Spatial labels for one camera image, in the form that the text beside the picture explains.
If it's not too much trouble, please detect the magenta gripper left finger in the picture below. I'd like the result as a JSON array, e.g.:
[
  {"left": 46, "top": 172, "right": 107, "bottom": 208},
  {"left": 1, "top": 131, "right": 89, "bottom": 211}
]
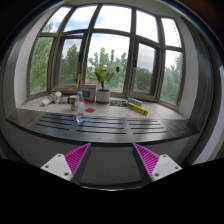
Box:
[{"left": 42, "top": 143, "right": 91, "bottom": 185}]

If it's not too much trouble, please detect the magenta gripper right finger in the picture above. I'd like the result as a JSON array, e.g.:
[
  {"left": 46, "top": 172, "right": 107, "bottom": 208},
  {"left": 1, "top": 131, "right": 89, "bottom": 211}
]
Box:
[{"left": 132, "top": 143, "right": 181, "bottom": 184}]

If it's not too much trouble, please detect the clear plastic water bottle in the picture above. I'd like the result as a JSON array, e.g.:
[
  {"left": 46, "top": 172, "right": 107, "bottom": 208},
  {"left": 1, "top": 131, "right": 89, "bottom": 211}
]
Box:
[{"left": 75, "top": 91, "right": 85, "bottom": 123}]

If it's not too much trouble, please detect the dark slatted radiator cover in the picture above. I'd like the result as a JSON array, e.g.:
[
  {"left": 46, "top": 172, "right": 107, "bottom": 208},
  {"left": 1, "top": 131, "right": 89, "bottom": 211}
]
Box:
[{"left": 7, "top": 109, "right": 199, "bottom": 145}]

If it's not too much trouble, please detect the red round coaster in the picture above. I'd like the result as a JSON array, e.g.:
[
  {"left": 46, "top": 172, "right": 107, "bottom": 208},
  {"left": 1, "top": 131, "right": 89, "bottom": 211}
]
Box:
[{"left": 85, "top": 108, "right": 95, "bottom": 113}]

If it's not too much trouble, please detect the yellow rectangular box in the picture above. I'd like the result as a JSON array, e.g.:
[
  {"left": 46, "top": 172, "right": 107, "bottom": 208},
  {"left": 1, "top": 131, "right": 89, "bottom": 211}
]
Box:
[{"left": 127, "top": 103, "right": 148, "bottom": 116}]

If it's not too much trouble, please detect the flat colourful marker box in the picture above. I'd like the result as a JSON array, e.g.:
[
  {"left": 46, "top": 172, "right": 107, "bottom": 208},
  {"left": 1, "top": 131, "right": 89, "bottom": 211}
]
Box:
[{"left": 59, "top": 97, "right": 69, "bottom": 104}]

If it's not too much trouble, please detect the pale blue small box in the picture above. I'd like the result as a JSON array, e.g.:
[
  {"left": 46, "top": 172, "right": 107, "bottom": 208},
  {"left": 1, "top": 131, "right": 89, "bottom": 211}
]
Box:
[{"left": 128, "top": 97, "right": 143, "bottom": 107}]

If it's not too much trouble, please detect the black and white patterned mat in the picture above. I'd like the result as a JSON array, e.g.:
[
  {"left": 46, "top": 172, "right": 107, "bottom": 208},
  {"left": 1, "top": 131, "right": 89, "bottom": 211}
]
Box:
[{"left": 109, "top": 100, "right": 127, "bottom": 107}]

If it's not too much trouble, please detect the potted plant in white pot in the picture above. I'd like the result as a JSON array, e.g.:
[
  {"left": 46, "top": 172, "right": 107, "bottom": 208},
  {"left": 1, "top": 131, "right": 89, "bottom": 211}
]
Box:
[{"left": 95, "top": 66, "right": 120, "bottom": 104}]

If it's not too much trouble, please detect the white box with colourful print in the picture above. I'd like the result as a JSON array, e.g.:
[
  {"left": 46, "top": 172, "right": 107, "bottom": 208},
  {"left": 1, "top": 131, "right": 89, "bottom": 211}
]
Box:
[{"left": 80, "top": 84, "right": 96, "bottom": 102}]

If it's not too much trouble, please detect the brown framed bay window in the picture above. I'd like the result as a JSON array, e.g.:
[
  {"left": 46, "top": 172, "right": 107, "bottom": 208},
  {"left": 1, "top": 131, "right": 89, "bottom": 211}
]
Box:
[{"left": 27, "top": 3, "right": 184, "bottom": 108}]

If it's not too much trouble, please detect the white mug with black handle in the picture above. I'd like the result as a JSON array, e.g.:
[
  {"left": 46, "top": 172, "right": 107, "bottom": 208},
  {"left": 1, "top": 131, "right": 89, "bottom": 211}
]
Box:
[{"left": 67, "top": 95, "right": 77, "bottom": 111}]

